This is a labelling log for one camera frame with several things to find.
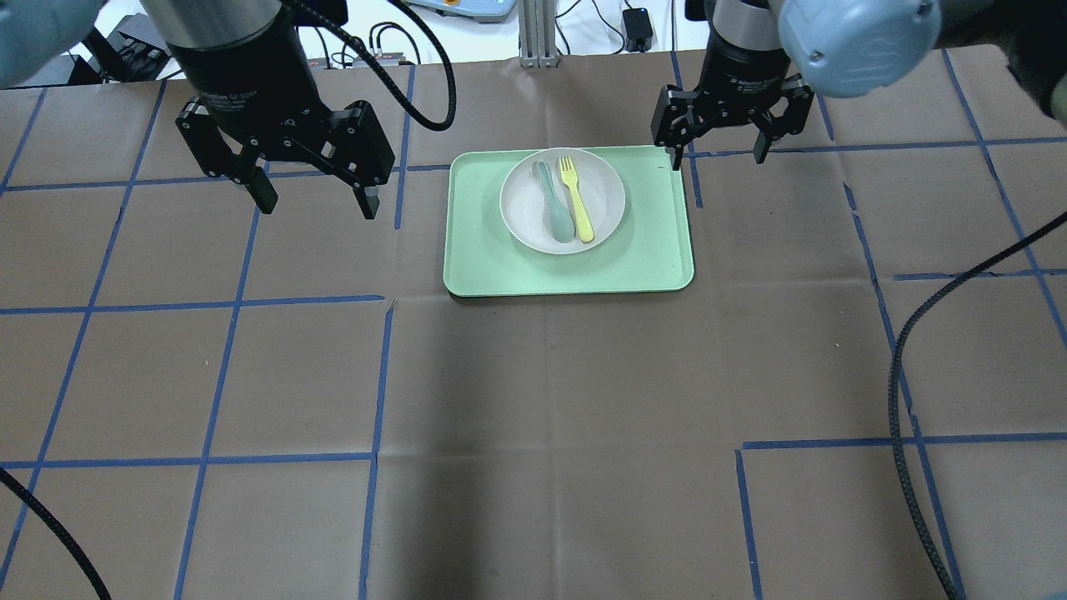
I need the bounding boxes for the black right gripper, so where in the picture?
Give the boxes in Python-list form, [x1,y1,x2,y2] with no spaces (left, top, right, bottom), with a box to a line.
[651,42,814,172]

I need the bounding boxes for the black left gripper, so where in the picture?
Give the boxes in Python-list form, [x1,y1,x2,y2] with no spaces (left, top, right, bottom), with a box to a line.
[170,23,395,220]

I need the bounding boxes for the yellow plastic fork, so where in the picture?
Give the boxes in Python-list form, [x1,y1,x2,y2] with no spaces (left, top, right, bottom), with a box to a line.
[558,155,595,244]

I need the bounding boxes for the white round plate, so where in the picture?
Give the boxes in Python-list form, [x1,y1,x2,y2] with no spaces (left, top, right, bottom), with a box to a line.
[500,147,628,255]

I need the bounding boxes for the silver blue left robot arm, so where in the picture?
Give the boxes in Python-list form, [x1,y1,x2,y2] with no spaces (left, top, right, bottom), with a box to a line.
[1,1,395,219]

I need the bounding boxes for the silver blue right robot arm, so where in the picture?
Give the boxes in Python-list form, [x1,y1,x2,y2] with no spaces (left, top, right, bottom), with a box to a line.
[650,1,944,168]

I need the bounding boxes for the light green plastic tray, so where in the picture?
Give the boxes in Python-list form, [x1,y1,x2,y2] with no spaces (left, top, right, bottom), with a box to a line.
[443,147,694,298]

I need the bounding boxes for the black power adapter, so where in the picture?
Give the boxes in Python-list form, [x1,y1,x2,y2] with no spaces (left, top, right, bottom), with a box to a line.
[621,7,654,53]

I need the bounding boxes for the pale green plastic spoon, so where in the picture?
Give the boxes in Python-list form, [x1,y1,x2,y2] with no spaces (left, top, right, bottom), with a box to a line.
[531,160,576,243]

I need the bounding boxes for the black left braided cable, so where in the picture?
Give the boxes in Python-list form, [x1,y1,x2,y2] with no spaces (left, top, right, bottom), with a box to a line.
[288,0,458,133]

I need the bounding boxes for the black braided cable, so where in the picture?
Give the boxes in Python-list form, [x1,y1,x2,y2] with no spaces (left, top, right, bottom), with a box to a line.
[889,210,1067,600]
[288,0,458,133]

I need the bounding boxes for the silver cable connectors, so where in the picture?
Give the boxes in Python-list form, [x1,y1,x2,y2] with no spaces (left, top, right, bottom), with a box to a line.
[321,46,418,72]

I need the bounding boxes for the aluminium frame post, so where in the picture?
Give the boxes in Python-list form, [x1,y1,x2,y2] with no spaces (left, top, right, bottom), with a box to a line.
[517,0,559,68]

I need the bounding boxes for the black right braided cable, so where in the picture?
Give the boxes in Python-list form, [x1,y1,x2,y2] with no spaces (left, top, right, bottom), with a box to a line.
[889,210,1067,600]

